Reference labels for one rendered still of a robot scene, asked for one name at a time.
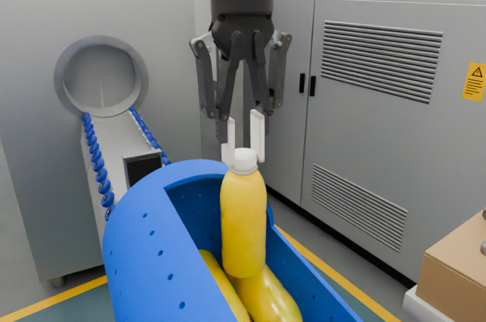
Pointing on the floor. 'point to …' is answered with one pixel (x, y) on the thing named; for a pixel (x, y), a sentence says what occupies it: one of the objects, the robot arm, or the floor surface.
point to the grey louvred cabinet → (378, 120)
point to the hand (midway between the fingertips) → (242, 140)
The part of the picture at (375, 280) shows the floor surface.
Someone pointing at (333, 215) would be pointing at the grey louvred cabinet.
